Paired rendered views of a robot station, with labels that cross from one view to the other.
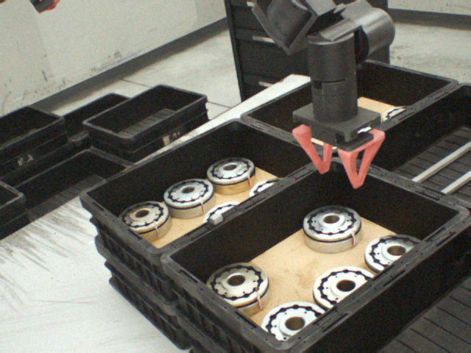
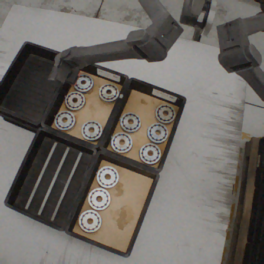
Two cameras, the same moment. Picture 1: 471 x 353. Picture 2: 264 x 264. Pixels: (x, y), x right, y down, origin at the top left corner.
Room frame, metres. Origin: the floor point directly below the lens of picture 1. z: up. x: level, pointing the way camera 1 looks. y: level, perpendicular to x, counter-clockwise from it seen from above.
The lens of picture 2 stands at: (1.37, -0.35, 2.27)
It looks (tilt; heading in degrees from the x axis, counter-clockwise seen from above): 71 degrees down; 134
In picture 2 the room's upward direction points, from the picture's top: 10 degrees clockwise
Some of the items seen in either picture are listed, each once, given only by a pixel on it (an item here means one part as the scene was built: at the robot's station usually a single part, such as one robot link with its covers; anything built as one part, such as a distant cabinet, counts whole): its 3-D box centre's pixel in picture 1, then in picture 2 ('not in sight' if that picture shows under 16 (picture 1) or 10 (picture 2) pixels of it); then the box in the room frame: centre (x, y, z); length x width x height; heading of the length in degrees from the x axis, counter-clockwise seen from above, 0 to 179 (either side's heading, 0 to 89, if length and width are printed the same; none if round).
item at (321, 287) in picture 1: (346, 288); (75, 100); (0.74, -0.14, 0.86); 0.10 x 0.10 x 0.01
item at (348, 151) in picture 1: (348, 153); not in sight; (0.72, -0.15, 1.10); 0.07 x 0.07 x 0.09; 32
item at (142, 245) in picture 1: (203, 179); (144, 122); (1.04, 0.06, 0.92); 0.40 x 0.30 x 0.02; 123
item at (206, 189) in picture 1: (188, 193); (157, 132); (1.11, 0.10, 0.86); 0.10 x 0.10 x 0.01
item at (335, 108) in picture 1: (334, 100); (65, 69); (0.73, -0.14, 1.18); 0.10 x 0.07 x 0.07; 32
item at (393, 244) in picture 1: (396, 251); (64, 119); (0.79, -0.23, 0.86); 0.05 x 0.05 x 0.01
